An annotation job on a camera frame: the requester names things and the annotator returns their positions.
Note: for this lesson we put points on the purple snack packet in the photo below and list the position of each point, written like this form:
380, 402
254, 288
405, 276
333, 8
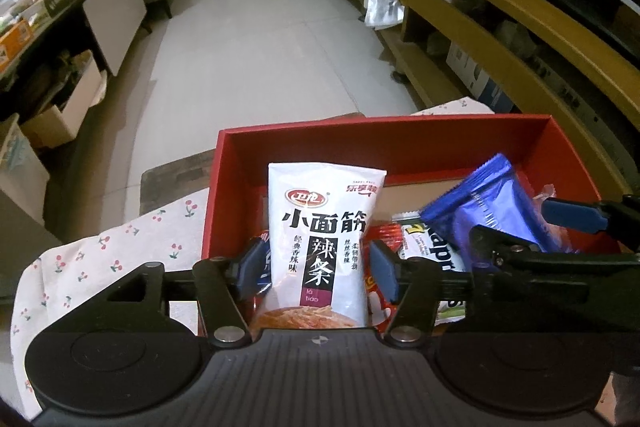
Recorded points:
480, 202

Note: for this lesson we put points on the red cartoon snack packet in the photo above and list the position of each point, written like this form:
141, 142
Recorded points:
372, 287

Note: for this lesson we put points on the white cardboard box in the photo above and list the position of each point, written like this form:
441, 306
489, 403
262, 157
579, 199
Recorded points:
75, 107

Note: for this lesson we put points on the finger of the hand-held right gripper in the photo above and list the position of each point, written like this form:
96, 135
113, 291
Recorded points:
530, 267
570, 212

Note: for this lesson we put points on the white appliance box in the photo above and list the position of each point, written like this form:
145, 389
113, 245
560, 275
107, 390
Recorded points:
467, 67

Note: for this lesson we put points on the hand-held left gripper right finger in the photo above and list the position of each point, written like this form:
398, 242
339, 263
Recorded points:
382, 269

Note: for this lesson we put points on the red cardboard box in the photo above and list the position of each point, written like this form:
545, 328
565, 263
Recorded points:
310, 147

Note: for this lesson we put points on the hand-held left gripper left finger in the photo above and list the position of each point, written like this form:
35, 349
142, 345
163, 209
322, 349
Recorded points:
252, 269

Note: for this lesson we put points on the white green snack packet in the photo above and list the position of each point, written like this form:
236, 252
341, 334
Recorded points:
435, 252

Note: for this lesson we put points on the white storage box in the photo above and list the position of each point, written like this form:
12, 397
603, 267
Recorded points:
20, 177

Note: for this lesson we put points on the white plastic bag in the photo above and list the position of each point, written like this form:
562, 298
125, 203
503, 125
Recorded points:
382, 4

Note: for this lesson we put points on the grey desk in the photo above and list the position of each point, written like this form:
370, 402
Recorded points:
107, 2

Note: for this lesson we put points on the orange flat box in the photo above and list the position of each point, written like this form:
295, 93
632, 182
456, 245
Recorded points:
15, 39

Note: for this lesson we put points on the cherry print tablecloth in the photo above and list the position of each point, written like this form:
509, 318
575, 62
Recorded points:
75, 267

